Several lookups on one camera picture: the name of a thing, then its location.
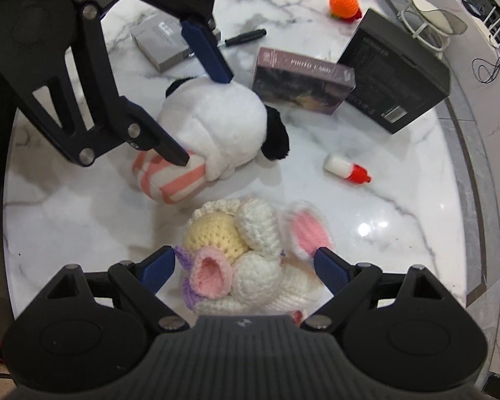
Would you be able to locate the grey box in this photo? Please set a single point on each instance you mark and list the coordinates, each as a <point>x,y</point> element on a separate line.
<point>162,46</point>

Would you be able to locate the white plush toy black ears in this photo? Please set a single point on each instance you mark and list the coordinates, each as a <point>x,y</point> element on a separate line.
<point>225,121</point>

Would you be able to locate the orange crochet ball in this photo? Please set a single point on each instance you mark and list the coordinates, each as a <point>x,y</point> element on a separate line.
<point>342,2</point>

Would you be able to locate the white bottle red cap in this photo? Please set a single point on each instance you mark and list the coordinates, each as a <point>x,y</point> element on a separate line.
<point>337,163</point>

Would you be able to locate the dark photo card box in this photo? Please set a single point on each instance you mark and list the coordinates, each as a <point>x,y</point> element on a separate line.
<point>300,79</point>

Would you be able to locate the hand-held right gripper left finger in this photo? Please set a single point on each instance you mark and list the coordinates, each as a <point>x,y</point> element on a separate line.
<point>158,270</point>

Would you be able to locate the white crochet bunny toy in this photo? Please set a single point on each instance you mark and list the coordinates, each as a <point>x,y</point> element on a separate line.
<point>254,283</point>

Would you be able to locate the black screwdriver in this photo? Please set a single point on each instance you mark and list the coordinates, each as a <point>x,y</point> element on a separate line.
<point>246,36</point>

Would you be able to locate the white round stool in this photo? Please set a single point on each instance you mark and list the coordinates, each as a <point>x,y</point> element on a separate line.
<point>433,21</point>

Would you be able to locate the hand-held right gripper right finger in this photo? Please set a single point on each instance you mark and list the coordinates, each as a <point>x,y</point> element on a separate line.
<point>332,271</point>

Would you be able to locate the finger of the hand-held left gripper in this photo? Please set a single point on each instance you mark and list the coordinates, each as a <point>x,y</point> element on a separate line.
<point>204,50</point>
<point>168,150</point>

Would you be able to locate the white router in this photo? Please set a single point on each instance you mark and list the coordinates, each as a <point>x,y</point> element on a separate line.
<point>495,20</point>

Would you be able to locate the large black box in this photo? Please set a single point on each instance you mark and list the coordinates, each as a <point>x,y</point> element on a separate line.
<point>396,71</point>

